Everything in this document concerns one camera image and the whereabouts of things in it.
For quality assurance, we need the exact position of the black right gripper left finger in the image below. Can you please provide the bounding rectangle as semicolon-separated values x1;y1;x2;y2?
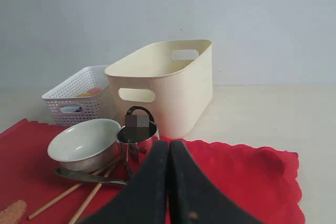
82;140;168;224

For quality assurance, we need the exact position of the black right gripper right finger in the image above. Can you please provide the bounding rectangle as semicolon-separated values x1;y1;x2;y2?
169;140;261;223

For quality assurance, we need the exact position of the brown egg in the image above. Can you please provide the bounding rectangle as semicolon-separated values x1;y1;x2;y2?
87;87;101;95

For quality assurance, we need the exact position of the yellow lemon with sticker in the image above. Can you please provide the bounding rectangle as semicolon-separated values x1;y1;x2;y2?
76;93;92;98

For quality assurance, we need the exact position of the right wooden chopstick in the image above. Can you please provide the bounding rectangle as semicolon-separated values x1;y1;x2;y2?
68;164;117;224

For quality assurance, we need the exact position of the wooden chopstick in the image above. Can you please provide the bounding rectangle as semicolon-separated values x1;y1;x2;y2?
68;164;117;224
28;155;122;220

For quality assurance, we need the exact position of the stainless steel cup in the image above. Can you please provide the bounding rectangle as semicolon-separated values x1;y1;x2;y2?
117;121;160;177

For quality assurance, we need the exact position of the red scalloped tablecloth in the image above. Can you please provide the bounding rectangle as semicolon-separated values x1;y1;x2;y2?
1;119;305;223

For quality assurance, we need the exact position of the silver table knife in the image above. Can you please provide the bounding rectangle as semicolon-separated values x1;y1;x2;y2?
54;168;127;185

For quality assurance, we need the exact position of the pale green ceramic bowl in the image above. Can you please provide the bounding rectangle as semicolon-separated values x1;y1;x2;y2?
47;119;121;173

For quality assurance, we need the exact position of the left wooden chopstick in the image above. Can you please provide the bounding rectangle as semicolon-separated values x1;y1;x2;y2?
28;155;122;220

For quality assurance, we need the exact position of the white perforated plastic basket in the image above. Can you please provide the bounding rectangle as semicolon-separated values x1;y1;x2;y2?
41;65;117;126

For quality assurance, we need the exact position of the cream plastic bin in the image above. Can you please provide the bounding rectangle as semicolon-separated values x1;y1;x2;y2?
104;39;213;138

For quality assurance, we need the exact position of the breaded fried chicken piece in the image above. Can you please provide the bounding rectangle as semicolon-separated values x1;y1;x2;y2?
1;200;27;224

